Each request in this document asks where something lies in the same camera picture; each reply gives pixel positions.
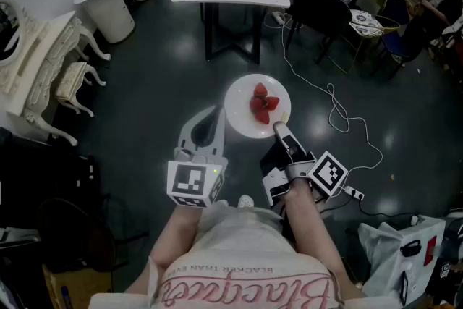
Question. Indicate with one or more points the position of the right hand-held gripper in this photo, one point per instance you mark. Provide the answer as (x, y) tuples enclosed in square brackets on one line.
[(327, 173)]

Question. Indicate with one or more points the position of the white plastic bag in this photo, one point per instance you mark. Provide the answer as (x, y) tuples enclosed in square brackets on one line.
[(394, 253)]

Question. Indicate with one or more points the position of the cream ornate stool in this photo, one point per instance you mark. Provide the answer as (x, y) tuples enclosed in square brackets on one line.
[(72, 83)]

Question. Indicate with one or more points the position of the person's white printed shirt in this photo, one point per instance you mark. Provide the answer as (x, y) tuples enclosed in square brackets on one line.
[(246, 264)]

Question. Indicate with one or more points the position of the person's white shoe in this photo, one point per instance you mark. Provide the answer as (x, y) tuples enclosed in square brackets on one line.
[(223, 203), (245, 201)]

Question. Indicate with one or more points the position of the cream ornate vanity dresser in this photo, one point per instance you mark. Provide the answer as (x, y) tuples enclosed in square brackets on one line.
[(47, 58)]

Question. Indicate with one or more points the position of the blue chair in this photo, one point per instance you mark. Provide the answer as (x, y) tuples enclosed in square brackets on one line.
[(401, 36)]

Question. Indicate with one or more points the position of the cream framed oval mirror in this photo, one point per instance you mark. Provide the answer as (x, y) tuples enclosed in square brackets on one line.
[(9, 32)]

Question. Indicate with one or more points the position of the red strawberry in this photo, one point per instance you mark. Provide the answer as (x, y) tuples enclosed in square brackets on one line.
[(255, 103), (259, 89), (263, 116), (272, 102)]

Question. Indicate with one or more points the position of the white round plate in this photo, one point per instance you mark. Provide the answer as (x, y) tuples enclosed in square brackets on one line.
[(240, 108)]

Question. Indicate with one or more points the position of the person's left forearm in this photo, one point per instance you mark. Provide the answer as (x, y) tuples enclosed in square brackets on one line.
[(173, 242)]

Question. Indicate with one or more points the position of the brown cardboard box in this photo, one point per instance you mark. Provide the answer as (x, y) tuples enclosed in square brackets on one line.
[(76, 287)]

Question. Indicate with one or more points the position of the white power strip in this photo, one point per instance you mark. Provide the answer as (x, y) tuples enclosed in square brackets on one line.
[(278, 17), (353, 192)]

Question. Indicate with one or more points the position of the person's right forearm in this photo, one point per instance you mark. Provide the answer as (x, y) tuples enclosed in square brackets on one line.
[(311, 228)]

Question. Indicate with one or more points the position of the black chair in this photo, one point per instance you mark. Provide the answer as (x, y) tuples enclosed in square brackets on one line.
[(79, 235)]

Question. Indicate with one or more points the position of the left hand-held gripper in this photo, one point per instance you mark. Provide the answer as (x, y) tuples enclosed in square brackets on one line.
[(188, 179)]

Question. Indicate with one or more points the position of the dark grey chair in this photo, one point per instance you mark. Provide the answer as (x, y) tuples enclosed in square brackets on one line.
[(318, 11)]

